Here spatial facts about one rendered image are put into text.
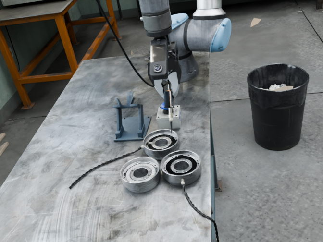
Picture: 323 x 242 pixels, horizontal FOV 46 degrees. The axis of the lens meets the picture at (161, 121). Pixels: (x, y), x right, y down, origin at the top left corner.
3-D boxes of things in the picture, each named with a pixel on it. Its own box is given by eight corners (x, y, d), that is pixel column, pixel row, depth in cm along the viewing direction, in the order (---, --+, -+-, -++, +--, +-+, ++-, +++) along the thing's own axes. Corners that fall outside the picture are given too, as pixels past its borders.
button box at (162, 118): (180, 128, 118) (178, 115, 115) (158, 130, 119) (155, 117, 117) (181, 114, 125) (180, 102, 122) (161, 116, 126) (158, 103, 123)
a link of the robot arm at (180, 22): (168, 44, 152) (164, 11, 145) (200, 44, 146) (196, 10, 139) (156, 56, 143) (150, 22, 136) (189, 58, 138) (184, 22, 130)
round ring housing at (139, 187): (121, 197, 96) (118, 185, 94) (124, 170, 105) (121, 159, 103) (162, 192, 96) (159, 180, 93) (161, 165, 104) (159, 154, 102)
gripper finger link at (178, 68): (184, 81, 108) (178, 53, 103) (184, 83, 106) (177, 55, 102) (168, 83, 109) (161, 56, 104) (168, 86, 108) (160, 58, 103)
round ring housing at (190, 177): (163, 163, 105) (160, 152, 103) (200, 159, 104) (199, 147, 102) (163, 190, 96) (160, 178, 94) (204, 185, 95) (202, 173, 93)
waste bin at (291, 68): (311, 152, 218) (316, 88, 195) (252, 156, 224) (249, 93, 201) (299, 120, 246) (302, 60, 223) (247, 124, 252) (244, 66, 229)
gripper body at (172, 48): (180, 59, 111) (174, 19, 104) (177, 72, 104) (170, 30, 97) (155, 61, 112) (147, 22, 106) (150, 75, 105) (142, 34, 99)
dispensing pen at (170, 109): (165, 137, 108) (162, 78, 108) (168, 137, 112) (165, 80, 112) (173, 137, 107) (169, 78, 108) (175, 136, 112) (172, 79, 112)
